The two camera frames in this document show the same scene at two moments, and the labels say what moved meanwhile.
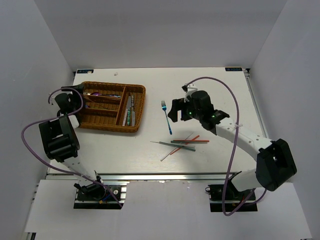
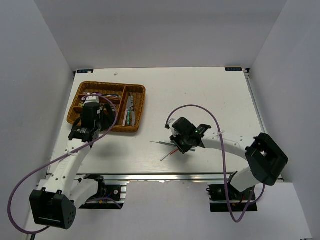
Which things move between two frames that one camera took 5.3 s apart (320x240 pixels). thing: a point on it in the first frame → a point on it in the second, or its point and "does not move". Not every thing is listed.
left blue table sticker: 85,71 does not move
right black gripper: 177,105 → 175,138
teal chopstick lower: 176,145 does not move
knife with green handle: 129,111 does not move
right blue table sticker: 233,69 does not move
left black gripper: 75,94 → 108,120
